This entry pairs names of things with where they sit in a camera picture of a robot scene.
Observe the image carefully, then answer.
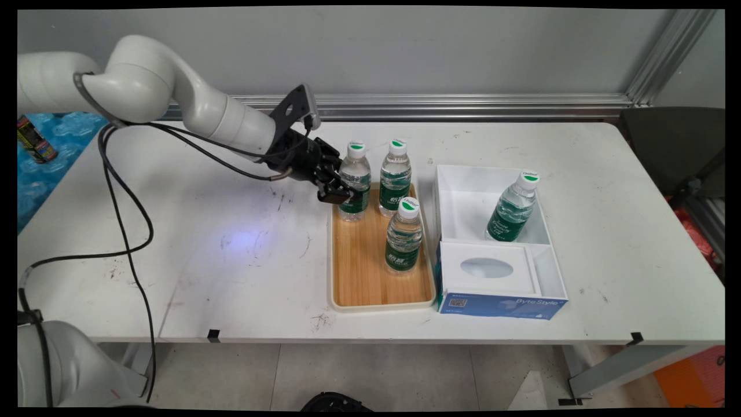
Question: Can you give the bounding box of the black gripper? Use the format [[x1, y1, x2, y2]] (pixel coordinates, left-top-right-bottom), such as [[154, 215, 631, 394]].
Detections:
[[266, 130, 354, 205]]

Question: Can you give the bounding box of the water bottle green label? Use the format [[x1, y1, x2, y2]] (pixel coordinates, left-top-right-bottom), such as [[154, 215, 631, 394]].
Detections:
[[484, 170, 540, 243], [384, 197, 423, 275], [338, 141, 372, 223], [379, 138, 413, 219]]

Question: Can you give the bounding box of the wooden tray cream rim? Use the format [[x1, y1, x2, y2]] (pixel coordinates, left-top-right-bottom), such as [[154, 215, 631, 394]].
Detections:
[[328, 182, 436, 313]]

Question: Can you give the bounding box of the white box blue side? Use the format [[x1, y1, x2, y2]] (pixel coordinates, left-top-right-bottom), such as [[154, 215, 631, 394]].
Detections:
[[434, 164, 569, 320]]

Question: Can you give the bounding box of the black round floor object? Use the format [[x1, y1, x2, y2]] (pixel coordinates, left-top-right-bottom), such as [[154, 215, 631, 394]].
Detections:
[[301, 392, 374, 412]]

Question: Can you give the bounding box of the grey upright table leg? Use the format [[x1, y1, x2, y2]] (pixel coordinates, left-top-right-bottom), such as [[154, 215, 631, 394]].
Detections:
[[122, 343, 157, 397]]

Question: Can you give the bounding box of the blue plastic bottle pack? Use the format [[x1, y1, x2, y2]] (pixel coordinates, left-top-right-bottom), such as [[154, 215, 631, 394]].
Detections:
[[17, 111, 113, 233]]

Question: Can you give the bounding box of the colourful printed can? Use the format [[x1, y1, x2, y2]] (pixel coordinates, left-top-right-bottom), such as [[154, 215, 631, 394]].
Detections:
[[17, 114, 58, 164]]

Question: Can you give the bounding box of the grey slanted table leg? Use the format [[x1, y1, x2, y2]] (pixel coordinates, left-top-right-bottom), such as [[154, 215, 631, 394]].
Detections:
[[559, 345, 704, 406]]

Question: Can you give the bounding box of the red plastic bag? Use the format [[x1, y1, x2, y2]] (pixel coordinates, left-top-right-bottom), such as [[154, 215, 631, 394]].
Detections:
[[666, 197, 720, 270]]

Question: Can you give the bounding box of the orange box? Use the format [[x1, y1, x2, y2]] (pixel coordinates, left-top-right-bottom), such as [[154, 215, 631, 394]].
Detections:
[[654, 346, 725, 408]]

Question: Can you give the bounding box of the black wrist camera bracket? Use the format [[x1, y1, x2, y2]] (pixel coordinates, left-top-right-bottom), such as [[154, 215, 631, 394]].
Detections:
[[269, 84, 322, 135]]

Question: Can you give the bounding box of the horizontal aluminium frame rail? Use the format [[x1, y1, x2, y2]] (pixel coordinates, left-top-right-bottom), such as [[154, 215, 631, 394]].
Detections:
[[159, 93, 634, 122]]

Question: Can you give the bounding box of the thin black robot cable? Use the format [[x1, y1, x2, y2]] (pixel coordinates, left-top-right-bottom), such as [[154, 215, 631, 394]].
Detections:
[[98, 119, 316, 403]]

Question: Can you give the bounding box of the slanted aluminium frame post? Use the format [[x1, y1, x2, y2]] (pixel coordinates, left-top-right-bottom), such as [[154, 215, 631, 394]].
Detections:
[[625, 9, 718, 108]]

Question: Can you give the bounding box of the grey metal side rail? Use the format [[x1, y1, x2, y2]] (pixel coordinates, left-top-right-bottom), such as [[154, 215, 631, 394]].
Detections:
[[686, 194, 725, 261]]

